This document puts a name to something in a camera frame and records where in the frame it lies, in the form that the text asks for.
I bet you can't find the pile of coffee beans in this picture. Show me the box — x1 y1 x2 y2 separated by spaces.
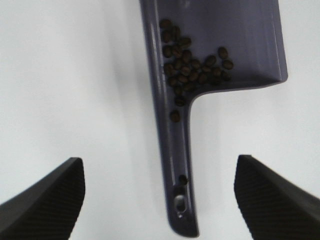
158 18 235 186

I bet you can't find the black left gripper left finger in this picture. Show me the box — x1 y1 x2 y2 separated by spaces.
0 157 86 240

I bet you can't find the purple plastic dustpan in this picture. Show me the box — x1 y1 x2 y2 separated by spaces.
140 0 288 238

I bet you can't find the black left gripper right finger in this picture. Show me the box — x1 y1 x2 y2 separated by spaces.
234 155 320 240

